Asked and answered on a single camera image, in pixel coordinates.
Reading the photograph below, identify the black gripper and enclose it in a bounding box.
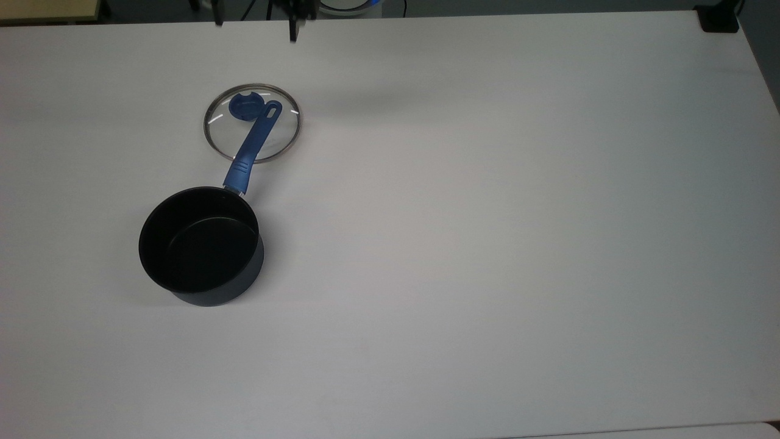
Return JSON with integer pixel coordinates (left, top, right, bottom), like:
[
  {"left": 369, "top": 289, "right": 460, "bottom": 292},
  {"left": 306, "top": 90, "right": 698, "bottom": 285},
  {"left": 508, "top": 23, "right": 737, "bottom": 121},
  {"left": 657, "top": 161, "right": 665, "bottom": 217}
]
[{"left": 274, "top": 0, "right": 319, "bottom": 43}]

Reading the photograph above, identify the glass lid with blue knob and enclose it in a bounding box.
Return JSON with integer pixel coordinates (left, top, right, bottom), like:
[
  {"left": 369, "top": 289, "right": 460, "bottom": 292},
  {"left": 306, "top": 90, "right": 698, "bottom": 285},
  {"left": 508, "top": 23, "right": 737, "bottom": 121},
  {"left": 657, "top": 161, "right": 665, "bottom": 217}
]
[{"left": 203, "top": 84, "right": 303, "bottom": 165}]

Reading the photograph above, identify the beige wooden desk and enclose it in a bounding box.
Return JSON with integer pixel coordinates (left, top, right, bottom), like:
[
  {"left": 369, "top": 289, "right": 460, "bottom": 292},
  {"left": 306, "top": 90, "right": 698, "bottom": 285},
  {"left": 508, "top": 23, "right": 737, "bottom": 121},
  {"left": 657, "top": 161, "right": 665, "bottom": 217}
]
[{"left": 0, "top": 0, "right": 102, "bottom": 25}]

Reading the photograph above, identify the dark saucepan with blue handle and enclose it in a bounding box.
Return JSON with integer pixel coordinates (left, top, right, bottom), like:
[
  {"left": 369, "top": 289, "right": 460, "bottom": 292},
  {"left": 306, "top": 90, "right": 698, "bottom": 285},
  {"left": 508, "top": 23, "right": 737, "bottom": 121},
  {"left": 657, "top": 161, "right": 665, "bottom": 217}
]
[{"left": 139, "top": 101, "right": 283, "bottom": 307}]

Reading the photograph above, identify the black clamp camera stand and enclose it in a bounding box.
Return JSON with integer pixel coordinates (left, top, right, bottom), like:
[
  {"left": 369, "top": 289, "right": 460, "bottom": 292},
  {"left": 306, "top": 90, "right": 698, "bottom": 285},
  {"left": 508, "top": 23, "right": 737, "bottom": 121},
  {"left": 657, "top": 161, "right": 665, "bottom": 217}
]
[{"left": 697, "top": 0, "right": 745, "bottom": 33}]

